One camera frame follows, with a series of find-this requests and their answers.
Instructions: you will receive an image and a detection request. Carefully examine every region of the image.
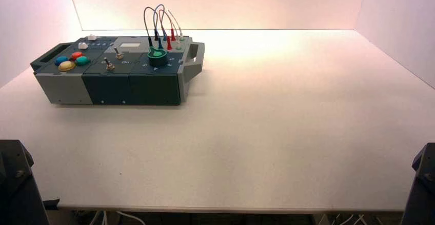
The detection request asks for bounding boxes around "green rotary knob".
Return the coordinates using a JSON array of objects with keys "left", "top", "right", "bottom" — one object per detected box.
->
[{"left": 147, "top": 46, "right": 169, "bottom": 67}]

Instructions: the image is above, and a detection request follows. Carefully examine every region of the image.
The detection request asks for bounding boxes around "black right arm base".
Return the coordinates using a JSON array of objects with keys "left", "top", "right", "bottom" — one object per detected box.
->
[{"left": 401, "top": 142, "right": 435, "bottom": 225}]

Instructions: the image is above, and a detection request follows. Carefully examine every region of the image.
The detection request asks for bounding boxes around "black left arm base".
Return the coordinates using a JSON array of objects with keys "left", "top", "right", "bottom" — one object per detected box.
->
[{"left": 0, "top": 139, "right": 50, "bottom": 225}]

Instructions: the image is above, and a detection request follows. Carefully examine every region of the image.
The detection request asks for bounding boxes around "yellow round push button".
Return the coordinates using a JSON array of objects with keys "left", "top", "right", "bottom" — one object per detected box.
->
[{"left": 58, "top": 60, "right": 76, "bottom": 72}]

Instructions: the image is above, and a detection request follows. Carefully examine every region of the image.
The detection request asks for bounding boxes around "jumper cable with black plugs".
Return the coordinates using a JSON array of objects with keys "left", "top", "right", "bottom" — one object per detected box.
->
[{"left": 143, "top": 6, "right": 160, "bottom": 47}]

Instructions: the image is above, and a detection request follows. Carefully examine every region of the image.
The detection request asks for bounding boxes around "black table bracket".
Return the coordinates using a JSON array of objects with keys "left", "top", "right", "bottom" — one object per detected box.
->
[{"left": 43, "top": 199, "right": 60, "bottom": 212}]

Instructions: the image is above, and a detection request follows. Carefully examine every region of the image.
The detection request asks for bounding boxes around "jumper cable with red plugs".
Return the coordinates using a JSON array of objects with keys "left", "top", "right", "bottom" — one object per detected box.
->
[{"left": 159, "top": 9, "right": 176, "bottom": 51}]

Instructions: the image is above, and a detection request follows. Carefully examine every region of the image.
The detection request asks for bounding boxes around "grey and blue control box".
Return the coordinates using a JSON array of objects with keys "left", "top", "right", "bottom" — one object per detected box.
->
[{"left": 30, "top": 35, "right": 205, "bottom": 106}]

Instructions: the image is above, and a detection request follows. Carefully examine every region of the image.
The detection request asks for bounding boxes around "jumper cable with white plugs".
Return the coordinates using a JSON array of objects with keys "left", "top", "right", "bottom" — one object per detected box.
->
[{"left": 167, "top": 9, "right": 185, "bottom": 50}]

